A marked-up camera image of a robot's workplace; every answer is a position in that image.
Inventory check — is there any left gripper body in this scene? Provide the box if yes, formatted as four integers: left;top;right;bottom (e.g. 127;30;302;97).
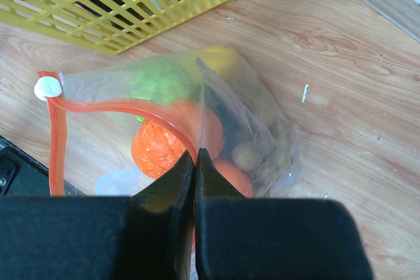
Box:
1;136;49;197

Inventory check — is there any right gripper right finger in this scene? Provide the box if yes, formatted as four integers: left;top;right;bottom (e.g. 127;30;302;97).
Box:
194;149;374;279

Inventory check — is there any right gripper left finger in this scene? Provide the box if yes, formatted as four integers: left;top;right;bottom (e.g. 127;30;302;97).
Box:
1;153;194;279

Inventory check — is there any orange tomato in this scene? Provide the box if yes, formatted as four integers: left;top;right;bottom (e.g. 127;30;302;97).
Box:
131;99;226;180

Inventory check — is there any longan fruit bunch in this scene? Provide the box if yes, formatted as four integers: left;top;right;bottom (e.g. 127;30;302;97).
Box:
203;87;293;197

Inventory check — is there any clear zip top bag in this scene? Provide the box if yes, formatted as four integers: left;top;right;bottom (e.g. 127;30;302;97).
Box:
33;46;300;197

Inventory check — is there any green custard apple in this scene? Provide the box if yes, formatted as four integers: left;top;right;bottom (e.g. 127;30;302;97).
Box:
128;58;196;105

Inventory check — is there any yellow bell pepper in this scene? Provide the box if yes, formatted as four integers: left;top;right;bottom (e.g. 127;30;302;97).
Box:
197;46;240;79

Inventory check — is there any small orange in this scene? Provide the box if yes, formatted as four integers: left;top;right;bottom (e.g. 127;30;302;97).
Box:
215;160;254;197

